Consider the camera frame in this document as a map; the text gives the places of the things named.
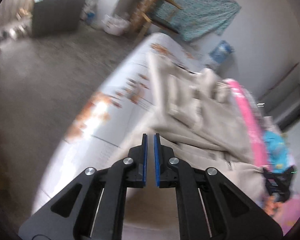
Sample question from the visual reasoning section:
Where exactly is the wooden chair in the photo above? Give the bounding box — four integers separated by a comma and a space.
129, 0, 182, 45

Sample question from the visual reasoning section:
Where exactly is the white plastic bag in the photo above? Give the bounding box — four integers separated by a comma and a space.
102, 15, 130, 36

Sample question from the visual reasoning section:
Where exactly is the teal floral wall cloth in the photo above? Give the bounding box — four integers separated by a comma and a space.
154, 0, 241, 42

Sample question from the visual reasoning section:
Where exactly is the pink floral blanket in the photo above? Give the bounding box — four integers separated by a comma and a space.
225, 79, 300, 234

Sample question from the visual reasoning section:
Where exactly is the cyan cloth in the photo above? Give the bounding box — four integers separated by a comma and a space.
263, 131, 295, 173

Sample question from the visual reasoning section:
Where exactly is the blue water bottle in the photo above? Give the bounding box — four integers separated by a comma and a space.
209, 40, 234, 64

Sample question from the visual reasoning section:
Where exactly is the dark low cabinet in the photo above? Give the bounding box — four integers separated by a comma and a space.
31, 0, 85, 37

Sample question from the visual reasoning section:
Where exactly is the cream zip-up jacket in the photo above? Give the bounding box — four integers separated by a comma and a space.
109, 53, 266, 204

